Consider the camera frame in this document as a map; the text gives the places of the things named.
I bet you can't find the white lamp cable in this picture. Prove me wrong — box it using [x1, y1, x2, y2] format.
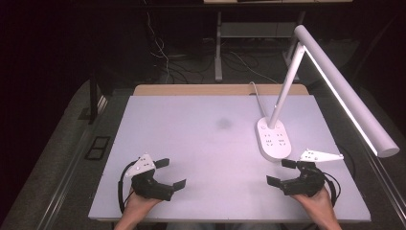
[248, 80, 268, 120]

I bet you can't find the person's right hand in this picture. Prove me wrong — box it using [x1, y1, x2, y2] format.
[291, 186, 337, 220]

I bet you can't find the white table mat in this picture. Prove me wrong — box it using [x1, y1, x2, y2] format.
[88, 94, 372, 223]

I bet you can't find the grey metal rail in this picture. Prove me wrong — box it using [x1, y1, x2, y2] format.
[36, 126, 97, 230]
[362, 147, 406, 226]

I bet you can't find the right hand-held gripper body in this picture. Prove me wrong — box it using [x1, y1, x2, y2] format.
[281, 149, 345, 197]

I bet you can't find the person's left hand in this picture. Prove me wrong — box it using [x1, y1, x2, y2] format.
[122, 190, 163, 219]

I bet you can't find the white desk lamp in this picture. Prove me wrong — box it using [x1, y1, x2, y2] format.
[256, 24, 401, 163]

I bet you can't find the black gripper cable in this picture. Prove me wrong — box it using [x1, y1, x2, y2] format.
[321, 172, 342, 207]
[117, 159, 139, 214]

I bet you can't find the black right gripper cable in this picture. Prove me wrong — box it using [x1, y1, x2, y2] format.
[321, 172, 342, 207]

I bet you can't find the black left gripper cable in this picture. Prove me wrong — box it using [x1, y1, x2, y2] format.
[117, 159, 139, 214]

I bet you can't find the black floor socket frame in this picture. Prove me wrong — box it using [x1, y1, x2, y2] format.
[83, 135, 112, 161]

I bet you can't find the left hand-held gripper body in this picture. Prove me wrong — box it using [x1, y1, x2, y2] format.
[124, 152, 175, 202]

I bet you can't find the black metal stand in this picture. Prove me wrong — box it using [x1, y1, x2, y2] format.
[88, 70, 108, 126]

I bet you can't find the grey metal desk frame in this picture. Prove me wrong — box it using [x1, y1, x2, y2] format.
[214, 11, 308, 83]

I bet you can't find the tangle of floor cables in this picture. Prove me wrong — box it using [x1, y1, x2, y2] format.
[145, 11, 279, 84]

